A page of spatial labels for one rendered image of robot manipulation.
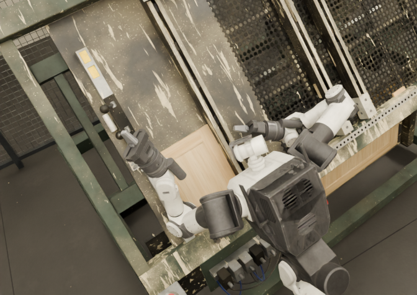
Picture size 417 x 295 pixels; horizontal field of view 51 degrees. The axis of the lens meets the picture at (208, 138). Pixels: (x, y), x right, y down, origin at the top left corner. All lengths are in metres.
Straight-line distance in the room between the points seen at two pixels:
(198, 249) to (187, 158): 0.41
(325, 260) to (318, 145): 0.41
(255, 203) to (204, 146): 0.58
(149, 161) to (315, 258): 0.68
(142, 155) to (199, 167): 0.58
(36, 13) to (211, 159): 0.95
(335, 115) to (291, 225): 0.49
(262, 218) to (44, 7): 1.15
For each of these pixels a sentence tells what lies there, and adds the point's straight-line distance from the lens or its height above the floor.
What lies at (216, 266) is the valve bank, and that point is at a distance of 2.11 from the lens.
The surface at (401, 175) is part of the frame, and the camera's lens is 3.16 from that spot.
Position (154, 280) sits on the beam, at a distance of 2.01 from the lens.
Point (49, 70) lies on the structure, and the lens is 1.97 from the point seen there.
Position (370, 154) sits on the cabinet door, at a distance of 3.06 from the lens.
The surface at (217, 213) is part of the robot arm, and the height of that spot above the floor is 1.34.
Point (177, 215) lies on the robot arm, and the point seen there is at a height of 1.18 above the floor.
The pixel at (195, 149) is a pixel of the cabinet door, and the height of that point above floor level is 1.17.
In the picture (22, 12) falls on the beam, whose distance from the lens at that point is 1.89.
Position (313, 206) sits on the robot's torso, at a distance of 1.53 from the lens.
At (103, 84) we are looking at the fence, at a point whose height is 1.56.
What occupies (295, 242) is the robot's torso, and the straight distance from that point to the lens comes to 1.57.
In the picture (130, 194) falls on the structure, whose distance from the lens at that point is 2.00.
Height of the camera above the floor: 2.49
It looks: 40 degrees down
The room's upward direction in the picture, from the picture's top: 16 degrees counter-clockwise
